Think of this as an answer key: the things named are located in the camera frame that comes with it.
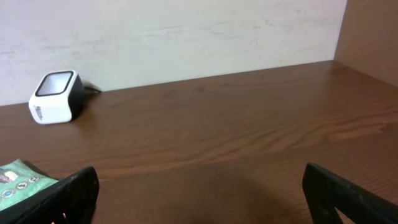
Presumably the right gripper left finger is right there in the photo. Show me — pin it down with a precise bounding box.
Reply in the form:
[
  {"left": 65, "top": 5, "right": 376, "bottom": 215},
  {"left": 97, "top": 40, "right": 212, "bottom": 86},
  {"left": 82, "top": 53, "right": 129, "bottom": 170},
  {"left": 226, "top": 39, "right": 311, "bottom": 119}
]
[{"left": 1, "top": 166, "right": 100, "bottom": 224}]

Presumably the white barcode scanner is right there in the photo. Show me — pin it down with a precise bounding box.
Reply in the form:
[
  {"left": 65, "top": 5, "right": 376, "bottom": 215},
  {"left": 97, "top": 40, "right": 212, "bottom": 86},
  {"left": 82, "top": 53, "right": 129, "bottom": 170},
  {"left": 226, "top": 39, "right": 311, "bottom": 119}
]
[{"left": 29, "top": 70, "right": 86, "bottom": 124}]

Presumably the mint green wipes pack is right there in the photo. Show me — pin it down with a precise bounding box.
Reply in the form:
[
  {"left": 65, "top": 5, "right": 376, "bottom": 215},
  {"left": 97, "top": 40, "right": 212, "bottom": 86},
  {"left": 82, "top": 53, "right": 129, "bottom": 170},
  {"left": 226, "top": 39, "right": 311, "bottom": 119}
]
[{"left": 0, "top": 159, "right": 58, "bottom": 210}]

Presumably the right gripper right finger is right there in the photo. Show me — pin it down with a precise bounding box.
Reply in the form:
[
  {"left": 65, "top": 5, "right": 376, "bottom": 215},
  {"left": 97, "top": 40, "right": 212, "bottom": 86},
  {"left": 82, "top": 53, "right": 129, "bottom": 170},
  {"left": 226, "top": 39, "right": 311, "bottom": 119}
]
[{"left": 302, "top": 163, "right": 397, "bottom": 224}]

